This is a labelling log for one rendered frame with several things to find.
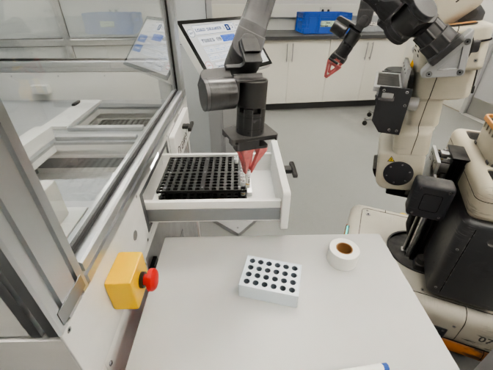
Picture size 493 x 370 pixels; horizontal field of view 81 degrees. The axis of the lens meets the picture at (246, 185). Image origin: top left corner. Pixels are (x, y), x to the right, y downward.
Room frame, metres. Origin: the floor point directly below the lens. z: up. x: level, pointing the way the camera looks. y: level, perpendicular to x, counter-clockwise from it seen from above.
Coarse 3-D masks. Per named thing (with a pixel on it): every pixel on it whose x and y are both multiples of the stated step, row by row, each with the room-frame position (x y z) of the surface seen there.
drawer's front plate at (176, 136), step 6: (186, 108) 1.11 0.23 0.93; (180, 114) 1.04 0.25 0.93; (186, 114) 1.09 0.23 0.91; (180, 120) 0.97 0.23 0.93; (186, 120) 1.07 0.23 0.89; (174, 126) 0.92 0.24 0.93; (180, 126) 0.95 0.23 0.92; (174, 132) 0.87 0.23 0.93; (180, 132) 0.94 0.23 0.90; (186, 132) 1.04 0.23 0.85; (174, 138) 0.83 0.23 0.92; (180, 138) 0.93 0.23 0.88; (186, 138) 1.03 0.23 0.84; (174, 144) 0.83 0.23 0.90; (174, 150) 0.83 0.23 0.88; (180, 150) 0.90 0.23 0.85
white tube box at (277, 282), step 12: (252, 264) 0.44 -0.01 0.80; (264, 264) 0.44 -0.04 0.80; (276, 264) 0.44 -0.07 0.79; (288, 264) 0.44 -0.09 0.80; (252, 276) 0.40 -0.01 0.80; (264, 276) 0.41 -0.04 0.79; (276, 276) 0.40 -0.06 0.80; (288, 276) 0.40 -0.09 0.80; (300, 276) 0.40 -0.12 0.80; (240, 288) 0.38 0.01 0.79; (252, 288) 0.38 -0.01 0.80; (264, 288) 0.37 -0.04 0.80; (276, 288) 0.37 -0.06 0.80; (288, 288) 0.37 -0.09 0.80; (264, 300) 0.37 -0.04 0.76; (276, 300) 0.36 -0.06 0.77; (288, 300) 0.36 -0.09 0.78
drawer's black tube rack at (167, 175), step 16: (176, 160) 0.73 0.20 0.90; (192, 160) 0.73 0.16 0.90; (208, 160) 0.73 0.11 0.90; (224, 160) 0.74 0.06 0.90; (176, 176) 0.64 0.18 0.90; (192, 176) 0.65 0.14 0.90; (208, 176) 0.65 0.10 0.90; (224, 176) 0.64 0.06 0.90; (160, 192) 0.58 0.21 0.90; (176, 192) 0.58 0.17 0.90; (192, 192) 0.58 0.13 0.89; (208, 192) 0.62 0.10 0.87; (224, 192) 0.61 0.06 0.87; (240, 192) 0.59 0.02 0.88
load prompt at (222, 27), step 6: (204, 24) 1.65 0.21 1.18; (210, 24) 1.68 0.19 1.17; (216, 24) 1.71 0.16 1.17; (222, 24) 1.74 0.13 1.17; (228, 24) 1.78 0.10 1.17; (198, 30) 1.59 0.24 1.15; (204, 30) 1.62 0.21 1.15; (210, 30) 1.65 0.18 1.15; (216, 30) 1.68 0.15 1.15; (222, 30) 1.71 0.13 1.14; (228, 30) 1.74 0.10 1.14; (234, 30) 1.78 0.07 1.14
